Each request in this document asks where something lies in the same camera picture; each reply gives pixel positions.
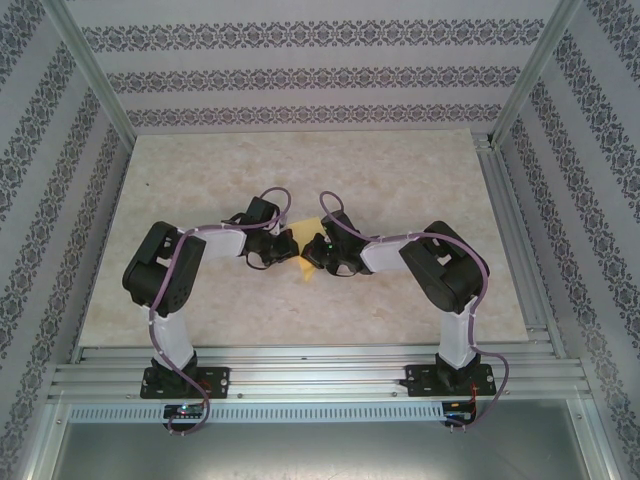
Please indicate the yellow paper sheet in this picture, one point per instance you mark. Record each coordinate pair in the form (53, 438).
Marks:
(305, 230)

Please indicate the aluminium frame post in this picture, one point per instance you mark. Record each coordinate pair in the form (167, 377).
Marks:
(91, 70)
(535, 70)

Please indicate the aluminium mounting rail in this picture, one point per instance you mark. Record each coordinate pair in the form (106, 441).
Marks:
(320, 375)

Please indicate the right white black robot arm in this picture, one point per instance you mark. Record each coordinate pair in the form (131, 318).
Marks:
(460, 340)

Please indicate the grey sheet metal panel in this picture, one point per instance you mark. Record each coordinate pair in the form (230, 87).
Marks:
(320, 450)

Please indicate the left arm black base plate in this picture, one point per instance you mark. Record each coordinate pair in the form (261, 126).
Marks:
(220, 382)

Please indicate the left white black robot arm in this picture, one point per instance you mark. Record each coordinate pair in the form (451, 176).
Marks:
(175, 340)

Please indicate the aluminium side rail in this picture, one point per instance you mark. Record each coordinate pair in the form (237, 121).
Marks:
(502, 200)

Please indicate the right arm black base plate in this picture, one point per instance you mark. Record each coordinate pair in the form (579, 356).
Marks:
(417, 380)

